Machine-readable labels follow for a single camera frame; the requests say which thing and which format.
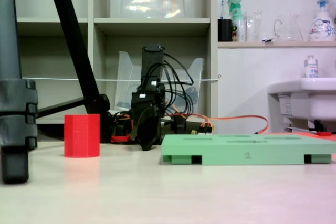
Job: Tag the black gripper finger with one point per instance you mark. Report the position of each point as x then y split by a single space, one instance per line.
149 132

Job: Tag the red octagonal pillar block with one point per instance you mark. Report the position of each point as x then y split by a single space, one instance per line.
82 136

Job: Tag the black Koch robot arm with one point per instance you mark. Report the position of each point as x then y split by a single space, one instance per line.
152 64

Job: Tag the black round motor block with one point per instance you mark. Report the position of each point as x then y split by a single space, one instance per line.
179 124

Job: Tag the green shape-hole board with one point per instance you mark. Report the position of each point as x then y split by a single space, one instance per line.
236 150

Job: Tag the clear plastic file tray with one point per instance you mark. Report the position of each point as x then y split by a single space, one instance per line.
126 77

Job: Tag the beige shelf unit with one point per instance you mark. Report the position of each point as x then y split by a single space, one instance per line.
90 51

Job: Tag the black cup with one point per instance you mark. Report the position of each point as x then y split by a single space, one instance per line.
225 31

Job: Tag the thin black tripod leg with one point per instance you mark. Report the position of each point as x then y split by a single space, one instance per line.
71 24

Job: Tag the green spray bottle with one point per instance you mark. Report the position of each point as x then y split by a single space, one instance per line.
236 22

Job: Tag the blue white toothbrush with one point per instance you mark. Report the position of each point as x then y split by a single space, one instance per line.
222 6

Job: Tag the clear glass beaker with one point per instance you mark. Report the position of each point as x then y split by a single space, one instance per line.
254 30

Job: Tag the thick grey tripod leg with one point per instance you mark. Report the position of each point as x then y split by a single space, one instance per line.
11 103

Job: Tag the light wooden ledge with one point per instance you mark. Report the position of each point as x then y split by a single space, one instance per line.
288 44

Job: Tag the clear glass pitcher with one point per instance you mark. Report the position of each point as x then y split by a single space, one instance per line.
290 30

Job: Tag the small clear sanitizer bottle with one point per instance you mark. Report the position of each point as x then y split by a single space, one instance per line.
311 70

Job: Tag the white sink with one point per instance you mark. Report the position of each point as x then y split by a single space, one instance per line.
320 98

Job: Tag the white foam soap bottle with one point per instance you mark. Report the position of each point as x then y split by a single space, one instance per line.
321 27

